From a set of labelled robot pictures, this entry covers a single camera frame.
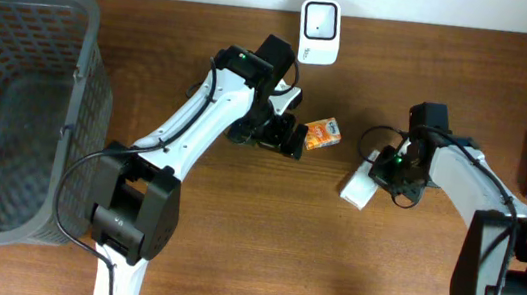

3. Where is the black right camera cable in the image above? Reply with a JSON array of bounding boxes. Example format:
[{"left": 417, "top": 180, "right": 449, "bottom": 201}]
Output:
[{"left": 350, "top": 122, "right": 431, "bottom": 212}]

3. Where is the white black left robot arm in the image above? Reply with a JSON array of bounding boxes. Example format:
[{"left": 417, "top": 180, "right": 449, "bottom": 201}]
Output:
[{"left": 58, "top": 35, "right": 308, "bottom": 295}]

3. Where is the white green medicine box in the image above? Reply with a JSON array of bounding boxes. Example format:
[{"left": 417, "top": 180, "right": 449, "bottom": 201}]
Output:
[{"left": 340, "top": 150, "right": 380, "bottom": 210}]

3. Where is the white barcode scanner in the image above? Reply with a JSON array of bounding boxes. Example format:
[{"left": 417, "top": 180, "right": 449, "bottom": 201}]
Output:
[{"left": 297, "top": 0, "right": 342, "bottom": 66}]

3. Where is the grey plastic mesh basket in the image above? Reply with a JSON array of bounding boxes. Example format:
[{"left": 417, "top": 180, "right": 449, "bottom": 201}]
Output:
[{"left": 0, "top": 0, "right": 113, "bottom": 245}]

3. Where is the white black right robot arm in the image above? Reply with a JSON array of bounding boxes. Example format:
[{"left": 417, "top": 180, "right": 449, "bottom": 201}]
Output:
[{"left": 368, "top": 102, "right": 527, "bottom": 295}]

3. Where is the orange small box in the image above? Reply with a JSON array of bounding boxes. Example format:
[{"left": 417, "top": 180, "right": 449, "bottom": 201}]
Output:
[{"left": 304, "top": 118, "right": 342, "bottom": 150}]

